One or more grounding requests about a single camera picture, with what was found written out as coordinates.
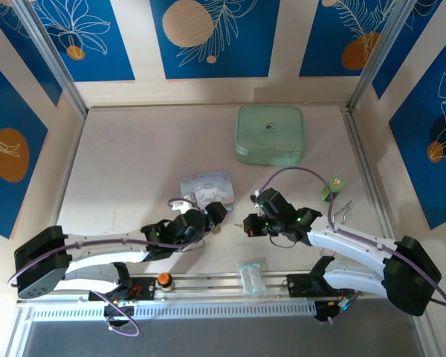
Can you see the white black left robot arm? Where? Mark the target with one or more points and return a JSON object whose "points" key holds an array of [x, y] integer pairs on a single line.
{"points": [[108, 258]]}

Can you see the aluminium frame post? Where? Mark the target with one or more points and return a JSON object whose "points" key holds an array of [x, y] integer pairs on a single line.
{"points": [[53, 56], [377, 56]]}

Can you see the mint green zip case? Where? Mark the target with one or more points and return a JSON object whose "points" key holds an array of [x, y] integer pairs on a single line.
{"points": [[269, 134]]}

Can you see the small green bottle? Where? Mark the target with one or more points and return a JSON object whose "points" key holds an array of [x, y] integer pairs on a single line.
{"points": [[334, 184]]}

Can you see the metal nail nippers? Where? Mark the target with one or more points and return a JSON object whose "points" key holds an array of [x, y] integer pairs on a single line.
{"points": [[343, 208]]}

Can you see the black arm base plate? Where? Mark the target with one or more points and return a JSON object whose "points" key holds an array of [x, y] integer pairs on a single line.
{"points": [[145, 288], [297, 286]]}

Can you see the small brass padlock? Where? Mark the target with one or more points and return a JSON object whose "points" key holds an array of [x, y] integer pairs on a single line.
{"points": [[218, 230]]}

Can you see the orange push button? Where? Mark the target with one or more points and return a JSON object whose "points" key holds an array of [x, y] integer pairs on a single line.
{"points": [[164, 279]]}

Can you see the clear plastic bag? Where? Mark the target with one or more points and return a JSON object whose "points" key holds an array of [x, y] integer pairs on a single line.
{"points": [[251, 279]]}

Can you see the aluminium table edge rail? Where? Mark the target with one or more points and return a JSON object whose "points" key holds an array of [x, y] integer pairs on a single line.
{"points": [[70, 167], [365, 160]]}

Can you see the aluminium mounting rail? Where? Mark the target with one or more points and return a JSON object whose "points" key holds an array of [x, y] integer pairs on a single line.
{"points": [[208, 284]]}

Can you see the cartoon bunny tin box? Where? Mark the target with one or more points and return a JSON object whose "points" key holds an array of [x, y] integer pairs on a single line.
{"points": [[208, 186]]}

